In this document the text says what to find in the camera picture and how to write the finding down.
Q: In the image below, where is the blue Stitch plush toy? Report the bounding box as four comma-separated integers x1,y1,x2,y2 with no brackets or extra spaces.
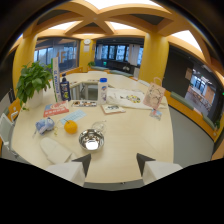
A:
34,117,56,136

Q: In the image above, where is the shiny metal bowl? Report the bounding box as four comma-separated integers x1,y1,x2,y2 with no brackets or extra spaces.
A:
78,128,106,152

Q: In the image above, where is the orange fruit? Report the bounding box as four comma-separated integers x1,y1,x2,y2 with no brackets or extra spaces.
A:
63,120,79,135

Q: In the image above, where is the clear glass cup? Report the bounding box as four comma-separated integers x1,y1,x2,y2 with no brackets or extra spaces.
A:
90,120,108,135

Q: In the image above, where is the light blue paper sheet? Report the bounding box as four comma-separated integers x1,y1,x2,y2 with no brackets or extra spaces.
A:
59,109,88,126

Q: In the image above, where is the small colourful packet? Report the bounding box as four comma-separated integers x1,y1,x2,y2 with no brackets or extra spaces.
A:
149,108,163,121

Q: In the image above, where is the flat colourful picture card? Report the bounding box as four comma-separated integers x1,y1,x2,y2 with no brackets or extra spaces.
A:
70,99,98,108

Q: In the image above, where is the white chair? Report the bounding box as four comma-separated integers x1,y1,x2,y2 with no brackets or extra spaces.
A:
0,112,20,159

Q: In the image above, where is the pink patterned gift bag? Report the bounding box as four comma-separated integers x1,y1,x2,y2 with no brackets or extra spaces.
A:
142,76,167,110

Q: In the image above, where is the small printed book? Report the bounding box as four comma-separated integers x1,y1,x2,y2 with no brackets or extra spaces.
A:
100,104,127,115

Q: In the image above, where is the white printed tote bag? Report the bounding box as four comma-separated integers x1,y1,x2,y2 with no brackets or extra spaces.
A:
106,87,168,111

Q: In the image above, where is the orange chair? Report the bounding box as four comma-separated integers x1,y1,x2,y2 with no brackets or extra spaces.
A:
7,97,22,123

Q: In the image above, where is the dark blue bottle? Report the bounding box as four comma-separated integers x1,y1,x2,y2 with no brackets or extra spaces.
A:
59,73,72,102

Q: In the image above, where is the white bottle blue cap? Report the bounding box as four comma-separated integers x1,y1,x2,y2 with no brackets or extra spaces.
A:
97,77,109,106

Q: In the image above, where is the tall white green box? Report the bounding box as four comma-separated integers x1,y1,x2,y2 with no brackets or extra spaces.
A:
50,56,63,103

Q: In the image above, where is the green potted plant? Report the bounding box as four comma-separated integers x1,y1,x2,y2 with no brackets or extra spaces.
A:
15,60,54,111

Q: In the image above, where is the small background potted plant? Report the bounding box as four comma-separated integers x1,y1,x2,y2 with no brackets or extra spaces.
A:
87,60,97,71

